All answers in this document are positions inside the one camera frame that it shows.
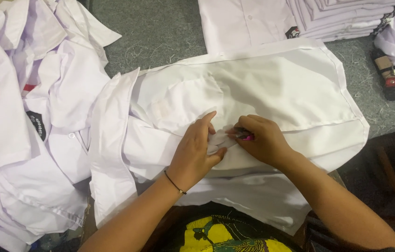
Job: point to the heap of white shirts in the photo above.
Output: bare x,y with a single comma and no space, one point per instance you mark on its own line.
33,115

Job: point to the person's left hand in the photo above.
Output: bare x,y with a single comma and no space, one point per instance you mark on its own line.
192,154

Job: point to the person's right fingers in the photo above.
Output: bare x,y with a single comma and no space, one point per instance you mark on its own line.
241,127

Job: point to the person's yellow patterned clothing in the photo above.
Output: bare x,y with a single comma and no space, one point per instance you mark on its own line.
229,234

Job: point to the person's right hand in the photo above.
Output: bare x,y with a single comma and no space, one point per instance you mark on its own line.
265,143

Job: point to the stack of folded white shirts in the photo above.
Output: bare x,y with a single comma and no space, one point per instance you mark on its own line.
344,19

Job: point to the unfolded white buttoned shirt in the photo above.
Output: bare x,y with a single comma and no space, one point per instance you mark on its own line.
243,22

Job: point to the white shirt being trimmed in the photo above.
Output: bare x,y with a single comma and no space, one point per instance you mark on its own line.
232,115

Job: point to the pink thread snips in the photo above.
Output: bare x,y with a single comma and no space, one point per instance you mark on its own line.
246,135

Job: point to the brown tagging tool red clip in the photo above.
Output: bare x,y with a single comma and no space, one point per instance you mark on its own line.
388,75

